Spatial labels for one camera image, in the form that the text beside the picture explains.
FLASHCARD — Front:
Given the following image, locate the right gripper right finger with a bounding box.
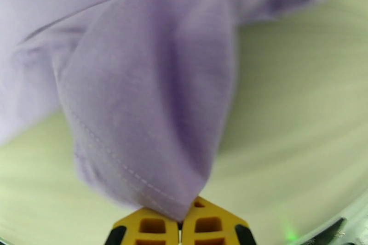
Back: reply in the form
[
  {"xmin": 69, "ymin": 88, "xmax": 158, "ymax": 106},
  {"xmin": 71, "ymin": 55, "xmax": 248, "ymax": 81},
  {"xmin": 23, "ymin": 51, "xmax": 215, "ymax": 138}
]
[{"xmin": 181, "ymin": 196, "xmax": 257, "ymax": 245}]

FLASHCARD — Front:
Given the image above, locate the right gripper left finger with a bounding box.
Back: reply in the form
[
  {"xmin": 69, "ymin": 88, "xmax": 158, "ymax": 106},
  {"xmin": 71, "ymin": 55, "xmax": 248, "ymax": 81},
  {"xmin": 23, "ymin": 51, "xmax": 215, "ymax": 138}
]
[{"xmin": 104, "ymin": 206, "xmax": 182, "ymax": 245}]

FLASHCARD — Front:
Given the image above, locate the purple shirt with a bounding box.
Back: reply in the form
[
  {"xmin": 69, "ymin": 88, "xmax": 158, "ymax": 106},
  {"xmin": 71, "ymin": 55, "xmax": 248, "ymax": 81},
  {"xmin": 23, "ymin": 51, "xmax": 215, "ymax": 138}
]
[{"xmin": 0, "ymin": 0, "xmax": 349, "ymax": 222}]

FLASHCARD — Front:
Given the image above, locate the right aluminium table side rail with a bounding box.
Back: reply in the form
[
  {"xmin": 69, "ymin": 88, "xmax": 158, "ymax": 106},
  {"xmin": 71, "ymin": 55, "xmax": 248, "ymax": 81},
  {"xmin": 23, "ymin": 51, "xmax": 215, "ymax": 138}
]
[{"xmin": 299, "ymin": 195, "xmax": 368, "ymax": 245}]

